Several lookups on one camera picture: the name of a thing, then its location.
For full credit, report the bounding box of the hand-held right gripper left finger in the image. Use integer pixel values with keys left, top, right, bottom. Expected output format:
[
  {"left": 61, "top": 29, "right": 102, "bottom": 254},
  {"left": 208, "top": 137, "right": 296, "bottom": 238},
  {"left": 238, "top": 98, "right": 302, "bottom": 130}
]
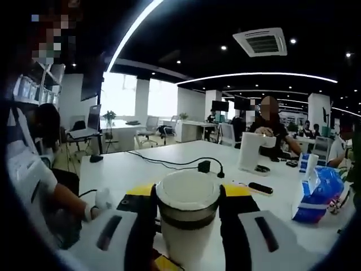
[{"left": 55, "top": 182, "right": 157, "bottom": 271}]

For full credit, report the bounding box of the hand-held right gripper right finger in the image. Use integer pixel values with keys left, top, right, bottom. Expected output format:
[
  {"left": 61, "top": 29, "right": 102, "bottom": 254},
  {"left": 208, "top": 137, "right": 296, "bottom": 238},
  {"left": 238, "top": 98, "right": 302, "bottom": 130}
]
[{"left": 219, "top": 183, "right": 313, "bottom": 271}]

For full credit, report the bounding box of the white water cup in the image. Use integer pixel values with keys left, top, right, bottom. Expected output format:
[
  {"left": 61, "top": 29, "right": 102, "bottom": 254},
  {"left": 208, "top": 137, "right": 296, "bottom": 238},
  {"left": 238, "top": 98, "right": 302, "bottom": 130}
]
[{"left": 159, "top": 221, "right": 219, "bottom": 268}]

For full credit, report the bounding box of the white brown-banded cup lid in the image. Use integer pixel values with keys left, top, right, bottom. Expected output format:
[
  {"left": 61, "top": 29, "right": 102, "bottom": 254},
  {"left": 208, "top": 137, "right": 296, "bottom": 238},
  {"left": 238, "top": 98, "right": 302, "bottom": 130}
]
[{"left": 155, "top": 170, "right": 222, "bottom": 230}]

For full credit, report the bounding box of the white desktop water dispenser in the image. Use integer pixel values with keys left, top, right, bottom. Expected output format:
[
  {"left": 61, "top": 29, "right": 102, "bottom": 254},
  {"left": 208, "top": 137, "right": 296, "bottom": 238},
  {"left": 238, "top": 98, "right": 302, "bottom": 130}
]
[{"left": 238, "top": 131, "right": 277, "bottom": 177}]

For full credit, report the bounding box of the black chair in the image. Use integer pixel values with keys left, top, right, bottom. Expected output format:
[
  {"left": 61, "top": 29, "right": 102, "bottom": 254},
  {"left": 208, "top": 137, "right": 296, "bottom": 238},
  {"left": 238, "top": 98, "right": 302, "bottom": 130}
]
[{"left": 52, "top": 168, "right": 80, "bottom": 196}]

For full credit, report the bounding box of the black and white oblong device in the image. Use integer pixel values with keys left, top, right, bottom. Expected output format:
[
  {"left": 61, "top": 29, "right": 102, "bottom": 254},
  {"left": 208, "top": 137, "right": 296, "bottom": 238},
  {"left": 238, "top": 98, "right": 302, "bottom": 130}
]
[{"left": 239, "top": 182, "right": 274, "bottom": 196}]

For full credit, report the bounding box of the white desk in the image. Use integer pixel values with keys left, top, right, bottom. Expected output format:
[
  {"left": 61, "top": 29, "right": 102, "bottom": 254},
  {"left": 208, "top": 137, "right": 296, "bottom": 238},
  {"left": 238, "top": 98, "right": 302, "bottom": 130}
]
[
  {"left": 176, "top": 120, "right": 221, "bottom": 143},
  {"left": 100, "top": 118, "right": 142, "bottom": 155}
]

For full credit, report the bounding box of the white table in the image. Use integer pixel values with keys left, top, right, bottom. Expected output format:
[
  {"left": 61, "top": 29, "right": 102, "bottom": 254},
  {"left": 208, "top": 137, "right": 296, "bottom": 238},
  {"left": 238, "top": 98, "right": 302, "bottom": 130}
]
[{"left": 78, "top": 140, "right": 356, "bottom": 271}]

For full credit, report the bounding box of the open grey laptop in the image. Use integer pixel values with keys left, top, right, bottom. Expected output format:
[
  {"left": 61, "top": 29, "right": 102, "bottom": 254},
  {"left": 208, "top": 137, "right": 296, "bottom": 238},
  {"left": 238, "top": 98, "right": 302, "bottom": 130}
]
[{"left": 67, "top": 104, "right": 102, "bottom": 139}]

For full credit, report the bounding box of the small green potted plant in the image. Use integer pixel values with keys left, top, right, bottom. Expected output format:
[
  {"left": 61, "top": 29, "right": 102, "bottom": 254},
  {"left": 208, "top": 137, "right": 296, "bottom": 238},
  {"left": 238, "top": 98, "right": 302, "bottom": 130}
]
[{"left": 103, "top": 110, "right": 117, "bottom": 147}]

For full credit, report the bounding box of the white office chair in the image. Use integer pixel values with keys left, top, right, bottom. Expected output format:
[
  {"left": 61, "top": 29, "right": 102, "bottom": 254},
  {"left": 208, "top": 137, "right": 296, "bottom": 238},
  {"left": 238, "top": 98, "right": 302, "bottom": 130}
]
[
  {"left": 137, "top": 115, "right": 160, "bottom": 147},
  {"left": 219, "top": 123, "right": 236, "bottom": 147}
]

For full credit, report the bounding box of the small blue and white box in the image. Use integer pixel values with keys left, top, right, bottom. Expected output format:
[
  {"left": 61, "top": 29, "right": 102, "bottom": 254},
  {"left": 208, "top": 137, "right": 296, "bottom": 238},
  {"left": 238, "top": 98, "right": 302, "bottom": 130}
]
[{"left": 298, "top": 154, "right": 310, "bottom": 174}]

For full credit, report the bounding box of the black backpack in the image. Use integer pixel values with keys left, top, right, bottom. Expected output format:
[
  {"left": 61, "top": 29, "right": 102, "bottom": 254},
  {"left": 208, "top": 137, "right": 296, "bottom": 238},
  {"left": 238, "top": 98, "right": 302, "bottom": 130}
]
[{"left": 156, "top": 125, "right": 175, "bottom": 137}]

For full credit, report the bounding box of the blue and white tissue bundle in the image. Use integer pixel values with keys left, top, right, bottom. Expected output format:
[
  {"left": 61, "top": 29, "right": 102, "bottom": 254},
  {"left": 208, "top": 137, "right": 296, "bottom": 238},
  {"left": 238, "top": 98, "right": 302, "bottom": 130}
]
[{"left": 292, "top": 165, "right": 346, "bottom": 223}]

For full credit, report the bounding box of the white paper roll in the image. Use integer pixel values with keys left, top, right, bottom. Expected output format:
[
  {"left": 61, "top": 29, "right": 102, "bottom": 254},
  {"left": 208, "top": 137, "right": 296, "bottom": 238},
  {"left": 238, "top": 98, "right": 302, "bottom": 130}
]
[{"left": 306, "top": 154, "right": 319, "bottom": 180}]

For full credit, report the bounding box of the white shelf rack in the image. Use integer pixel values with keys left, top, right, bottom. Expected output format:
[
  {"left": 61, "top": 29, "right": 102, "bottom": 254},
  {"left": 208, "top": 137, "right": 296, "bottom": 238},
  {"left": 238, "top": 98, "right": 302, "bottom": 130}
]
[{"left": 14, "top": 63, "right": 66, "bottom": 106}]

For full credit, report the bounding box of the curved ceiling light strip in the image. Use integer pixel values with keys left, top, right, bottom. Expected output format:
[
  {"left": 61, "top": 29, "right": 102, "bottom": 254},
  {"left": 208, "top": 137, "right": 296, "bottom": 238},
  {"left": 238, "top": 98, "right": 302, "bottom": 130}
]
[
  {"left": 105, "top": 0, "right": 165, "bottom": 73},
  {"left": 177, "top": 72, "right": 338, "bottom": 85}
]

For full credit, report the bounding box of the white ceiling air conditioner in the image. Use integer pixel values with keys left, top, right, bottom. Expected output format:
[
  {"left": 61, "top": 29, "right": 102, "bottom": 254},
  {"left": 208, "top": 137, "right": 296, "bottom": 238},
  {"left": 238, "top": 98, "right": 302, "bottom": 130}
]
[{"left": 232, "top": 27, "right": 288, "bottom": 58}]

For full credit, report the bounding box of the black cable with plug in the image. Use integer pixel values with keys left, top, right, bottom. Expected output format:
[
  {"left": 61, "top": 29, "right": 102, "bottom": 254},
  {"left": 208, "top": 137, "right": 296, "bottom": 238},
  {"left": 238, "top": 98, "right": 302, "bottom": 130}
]
[{"left": 126, "top": 151, "right": 226, "bottom": 179}]

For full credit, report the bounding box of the large black wall screen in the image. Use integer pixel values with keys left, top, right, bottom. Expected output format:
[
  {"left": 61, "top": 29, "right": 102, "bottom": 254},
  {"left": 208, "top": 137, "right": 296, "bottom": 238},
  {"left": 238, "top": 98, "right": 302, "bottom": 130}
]
[{"left": 80, "top": 52, "right": 104, "bottom": 102}]

